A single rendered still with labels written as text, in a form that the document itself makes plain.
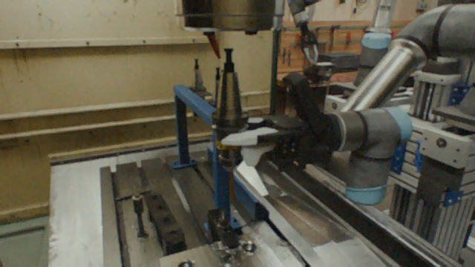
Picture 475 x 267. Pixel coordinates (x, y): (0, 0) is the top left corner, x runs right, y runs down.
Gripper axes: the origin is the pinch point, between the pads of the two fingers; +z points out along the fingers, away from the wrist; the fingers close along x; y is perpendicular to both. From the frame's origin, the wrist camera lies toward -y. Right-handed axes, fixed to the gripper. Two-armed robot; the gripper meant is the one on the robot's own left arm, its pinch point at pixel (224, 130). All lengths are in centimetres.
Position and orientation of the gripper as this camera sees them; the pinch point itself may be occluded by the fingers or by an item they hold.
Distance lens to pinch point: 51.8
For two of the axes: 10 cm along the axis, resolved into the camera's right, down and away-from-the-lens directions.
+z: -9.6, 0.9, -2.5
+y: -0.1, 9.4, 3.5
